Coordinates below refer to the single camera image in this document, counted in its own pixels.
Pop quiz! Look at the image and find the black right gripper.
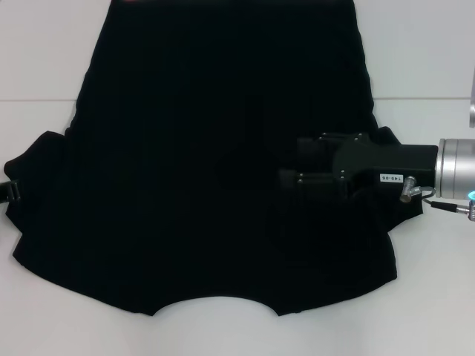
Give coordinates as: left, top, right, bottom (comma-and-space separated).
278, 131, 439, 203

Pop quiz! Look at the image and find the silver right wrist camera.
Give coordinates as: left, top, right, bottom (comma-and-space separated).
469, 65, 475, 129

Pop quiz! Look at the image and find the black t-shirt with pink print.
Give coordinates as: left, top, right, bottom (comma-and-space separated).
3, 0, 425, 317

